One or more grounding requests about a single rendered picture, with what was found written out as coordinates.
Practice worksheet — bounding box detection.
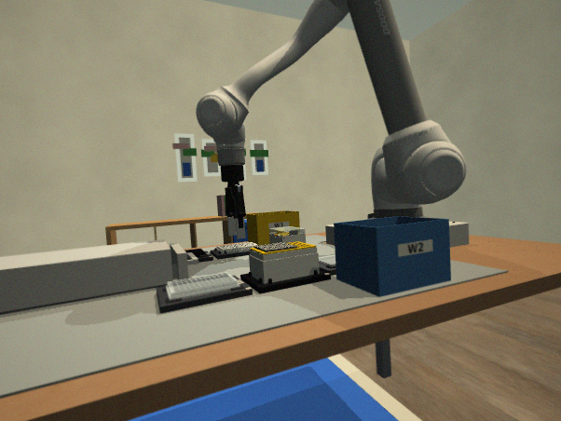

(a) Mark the yellow open bin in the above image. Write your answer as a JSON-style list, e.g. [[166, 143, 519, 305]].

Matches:
[[246, 210, 300, 245]]

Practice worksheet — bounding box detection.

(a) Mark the dark blue bin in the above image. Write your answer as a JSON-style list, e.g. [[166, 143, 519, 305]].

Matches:
[[334, 216, 451, 297]]

